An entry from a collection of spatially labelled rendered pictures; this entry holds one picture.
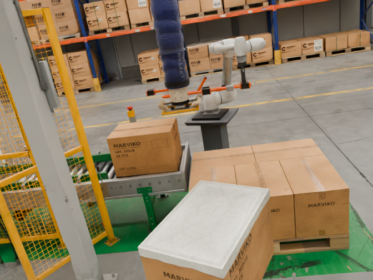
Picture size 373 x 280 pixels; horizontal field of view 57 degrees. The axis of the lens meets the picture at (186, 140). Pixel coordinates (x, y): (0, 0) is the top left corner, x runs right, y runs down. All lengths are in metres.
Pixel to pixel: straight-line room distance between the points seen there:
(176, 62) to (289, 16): 8.97
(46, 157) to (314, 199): 1.91
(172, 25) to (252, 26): 8.71
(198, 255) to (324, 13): 11.01
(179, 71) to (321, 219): 1.66
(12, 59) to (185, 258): 1.50
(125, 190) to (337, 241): 1.83
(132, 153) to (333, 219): 1.77
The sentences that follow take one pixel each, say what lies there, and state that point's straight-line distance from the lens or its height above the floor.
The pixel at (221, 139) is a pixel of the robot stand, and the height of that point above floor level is 0.50.
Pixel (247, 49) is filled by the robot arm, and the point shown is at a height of 1.52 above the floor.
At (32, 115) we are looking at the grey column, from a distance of 2.31.
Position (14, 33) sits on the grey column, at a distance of 2.26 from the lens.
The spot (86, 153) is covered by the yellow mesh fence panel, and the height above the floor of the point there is 0.93.
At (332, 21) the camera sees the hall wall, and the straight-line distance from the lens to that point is 12.13.
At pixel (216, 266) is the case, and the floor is 1.02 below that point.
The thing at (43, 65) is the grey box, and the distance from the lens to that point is 2.37.
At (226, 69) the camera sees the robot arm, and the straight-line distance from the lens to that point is 3.75.
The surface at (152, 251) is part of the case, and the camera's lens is 1.52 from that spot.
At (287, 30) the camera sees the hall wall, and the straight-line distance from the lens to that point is 11.78.
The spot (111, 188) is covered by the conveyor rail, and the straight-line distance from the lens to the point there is 3.23.
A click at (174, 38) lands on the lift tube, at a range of 2.97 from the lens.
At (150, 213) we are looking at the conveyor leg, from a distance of 3.30.
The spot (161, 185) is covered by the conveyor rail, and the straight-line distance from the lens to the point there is 3.13.
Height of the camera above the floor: 1.94
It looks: 21 degrees down
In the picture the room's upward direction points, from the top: 10 degrees counter-clockwise
